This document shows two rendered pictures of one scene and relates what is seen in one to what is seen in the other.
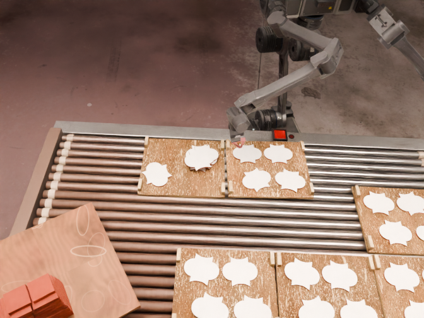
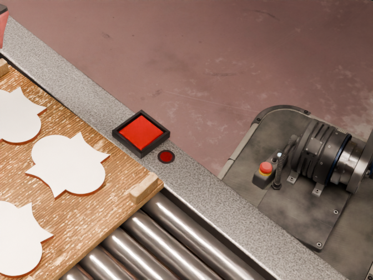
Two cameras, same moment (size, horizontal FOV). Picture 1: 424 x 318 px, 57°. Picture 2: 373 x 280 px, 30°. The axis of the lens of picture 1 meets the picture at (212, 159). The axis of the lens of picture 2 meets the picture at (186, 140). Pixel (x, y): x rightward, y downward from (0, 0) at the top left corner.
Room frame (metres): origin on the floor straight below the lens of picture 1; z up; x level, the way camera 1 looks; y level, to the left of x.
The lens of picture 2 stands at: (0.89, -0.96, 1.90)
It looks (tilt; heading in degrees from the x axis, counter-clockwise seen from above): 50 degrees down; 41
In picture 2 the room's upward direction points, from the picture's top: 6 degrees clockwise
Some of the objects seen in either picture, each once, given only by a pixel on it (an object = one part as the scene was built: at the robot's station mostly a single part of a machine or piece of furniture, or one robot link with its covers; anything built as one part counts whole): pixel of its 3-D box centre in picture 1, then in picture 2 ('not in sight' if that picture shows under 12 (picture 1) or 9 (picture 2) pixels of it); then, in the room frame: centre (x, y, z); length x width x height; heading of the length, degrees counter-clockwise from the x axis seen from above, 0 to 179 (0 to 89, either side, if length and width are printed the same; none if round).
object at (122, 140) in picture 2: (279, 134); (141, 133); (1.45, -0.36, 0.92); 0.08 x 0.08 x 0.02; 3
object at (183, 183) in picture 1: (183, 166); not in sight; (1.17, 0.14, 0.93); 0.41 x 0.35 x 0.02; 93
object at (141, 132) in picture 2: (279, 135); (141, 134); (1.45, -0.36, 0.92); 0.06 x 0.06 x 0.01; 3
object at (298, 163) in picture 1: (267, 168); (6, 176); (1.21, -0.28, 0.93); 0.41 x 0.35 x 0.02; 95
